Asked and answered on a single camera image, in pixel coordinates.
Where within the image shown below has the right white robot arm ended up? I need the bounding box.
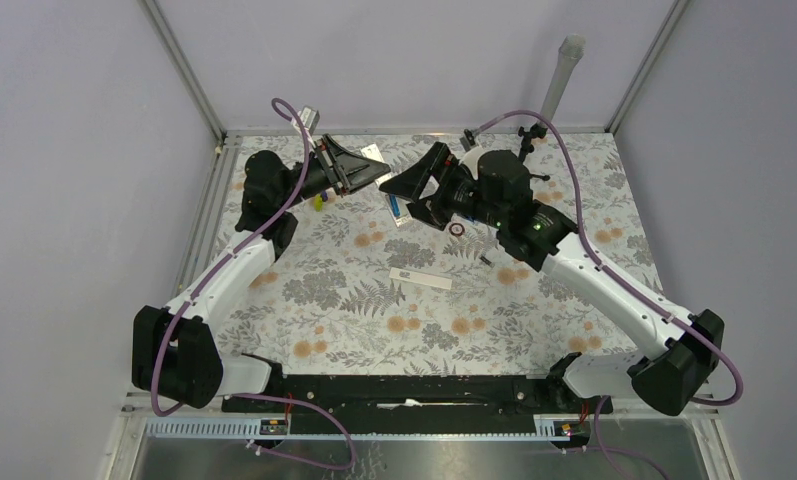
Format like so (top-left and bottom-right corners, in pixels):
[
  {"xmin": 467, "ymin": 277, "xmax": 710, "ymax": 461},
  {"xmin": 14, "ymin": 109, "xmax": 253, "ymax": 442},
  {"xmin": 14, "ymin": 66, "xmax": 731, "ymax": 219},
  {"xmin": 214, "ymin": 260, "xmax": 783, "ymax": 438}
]
[{"xmin": 379, "ymin": 142, "xmax": 724, "ymax": 416}]

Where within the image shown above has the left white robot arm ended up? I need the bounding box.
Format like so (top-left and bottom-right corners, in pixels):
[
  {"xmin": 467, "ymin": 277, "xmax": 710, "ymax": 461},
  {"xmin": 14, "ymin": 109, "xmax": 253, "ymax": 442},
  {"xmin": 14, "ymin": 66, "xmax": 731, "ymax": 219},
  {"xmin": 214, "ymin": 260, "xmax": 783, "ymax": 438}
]
[{"xmin": 131, "ymin": 135, "xmax": 391, "ymax": 416}]

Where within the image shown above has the slotted cable duct rail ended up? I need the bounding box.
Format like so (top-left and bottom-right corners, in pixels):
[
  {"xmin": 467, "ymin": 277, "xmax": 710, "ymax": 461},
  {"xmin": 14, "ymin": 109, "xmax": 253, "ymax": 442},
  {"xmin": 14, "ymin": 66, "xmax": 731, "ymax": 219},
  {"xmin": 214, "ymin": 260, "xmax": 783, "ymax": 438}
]
[{"xmin": 144, "ymin": 416, "xmax": 572, "ymax": 442}]

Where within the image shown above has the grey tube on tripod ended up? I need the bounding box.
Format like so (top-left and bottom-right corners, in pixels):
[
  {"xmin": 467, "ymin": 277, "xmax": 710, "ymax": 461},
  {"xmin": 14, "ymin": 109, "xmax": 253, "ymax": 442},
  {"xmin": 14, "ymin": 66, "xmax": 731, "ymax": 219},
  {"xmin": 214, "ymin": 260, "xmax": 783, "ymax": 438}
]
[{"xmin": 539, "ymin": 34, "xmax": 586, "ymax": 120}]

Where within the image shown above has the black mini tripod stand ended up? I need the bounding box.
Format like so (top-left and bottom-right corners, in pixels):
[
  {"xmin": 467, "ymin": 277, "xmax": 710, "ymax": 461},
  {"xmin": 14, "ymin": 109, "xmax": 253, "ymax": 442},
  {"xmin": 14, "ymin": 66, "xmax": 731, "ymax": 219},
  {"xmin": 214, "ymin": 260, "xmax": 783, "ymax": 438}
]
[{"xmin": 517, "ymin": 122, "xmax": 547, "ymax": 164}]

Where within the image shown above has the white remote control body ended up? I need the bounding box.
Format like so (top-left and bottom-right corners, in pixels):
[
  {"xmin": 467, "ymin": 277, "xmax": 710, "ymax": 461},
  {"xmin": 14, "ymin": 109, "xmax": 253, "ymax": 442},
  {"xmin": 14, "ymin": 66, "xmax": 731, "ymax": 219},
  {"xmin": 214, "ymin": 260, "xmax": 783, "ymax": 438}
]
[{"xmin": 360, "ymin": 144, "xmax": 413, "ymax": 229}]

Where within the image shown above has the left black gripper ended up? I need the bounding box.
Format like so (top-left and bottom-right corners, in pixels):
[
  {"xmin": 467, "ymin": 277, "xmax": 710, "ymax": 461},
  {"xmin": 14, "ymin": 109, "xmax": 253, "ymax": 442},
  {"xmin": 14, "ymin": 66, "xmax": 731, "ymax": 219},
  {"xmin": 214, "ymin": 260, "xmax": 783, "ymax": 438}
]
[{"xmin": 278, "ymin": 134, "xmax": 390, "ymax": 210}]

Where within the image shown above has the white remote battery cover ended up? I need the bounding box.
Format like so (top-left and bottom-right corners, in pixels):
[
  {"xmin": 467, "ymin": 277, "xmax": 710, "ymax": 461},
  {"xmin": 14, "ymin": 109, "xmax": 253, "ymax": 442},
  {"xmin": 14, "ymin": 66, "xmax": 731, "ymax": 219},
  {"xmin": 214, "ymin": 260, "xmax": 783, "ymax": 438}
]
[{"xmin": 389, "ymin": 268, "xmax": 453, "ymax": 290}]

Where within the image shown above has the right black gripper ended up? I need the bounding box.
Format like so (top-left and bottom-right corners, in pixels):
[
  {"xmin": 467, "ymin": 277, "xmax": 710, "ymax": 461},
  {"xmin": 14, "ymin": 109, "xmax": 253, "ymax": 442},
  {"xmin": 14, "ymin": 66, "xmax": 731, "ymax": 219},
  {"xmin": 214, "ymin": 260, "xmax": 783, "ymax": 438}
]
[{"xmin": 379, "ymin": 141, "xmax": 506, "ymax": 231}]

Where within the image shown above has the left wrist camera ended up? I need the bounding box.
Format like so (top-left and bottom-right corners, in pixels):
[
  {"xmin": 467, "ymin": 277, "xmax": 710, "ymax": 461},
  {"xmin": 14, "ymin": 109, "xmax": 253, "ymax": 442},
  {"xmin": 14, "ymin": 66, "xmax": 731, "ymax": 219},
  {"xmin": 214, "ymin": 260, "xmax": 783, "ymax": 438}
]
[{"xmin": 298, "ymin": 105, "xmax": 320, "ymax": 135}]

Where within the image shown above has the floral patterned table mat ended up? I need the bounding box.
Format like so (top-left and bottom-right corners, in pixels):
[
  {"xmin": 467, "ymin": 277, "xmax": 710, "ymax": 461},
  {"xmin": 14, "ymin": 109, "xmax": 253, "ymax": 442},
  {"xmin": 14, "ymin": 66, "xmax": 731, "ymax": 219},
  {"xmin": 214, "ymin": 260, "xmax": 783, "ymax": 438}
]
[{"xmin": 215, "ymin": 133, "xmax": 662, "ymax": 375}]

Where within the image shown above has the blue battery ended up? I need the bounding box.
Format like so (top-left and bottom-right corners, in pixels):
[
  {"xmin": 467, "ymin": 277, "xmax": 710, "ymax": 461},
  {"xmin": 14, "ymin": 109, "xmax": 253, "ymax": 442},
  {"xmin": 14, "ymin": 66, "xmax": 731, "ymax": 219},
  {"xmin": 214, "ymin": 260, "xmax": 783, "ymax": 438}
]
[{"xmin": 389, "ymin": 195, "xmax": 402, "ymax": 219}]

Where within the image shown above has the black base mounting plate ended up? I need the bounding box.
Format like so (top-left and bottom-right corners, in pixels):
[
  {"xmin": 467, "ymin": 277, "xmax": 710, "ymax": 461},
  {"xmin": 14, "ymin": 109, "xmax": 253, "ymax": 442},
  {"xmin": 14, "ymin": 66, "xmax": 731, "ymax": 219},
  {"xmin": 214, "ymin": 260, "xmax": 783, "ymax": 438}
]
[{"xmin": 222, "ymin": 375, "xmax": 613, "ymax": 433}]

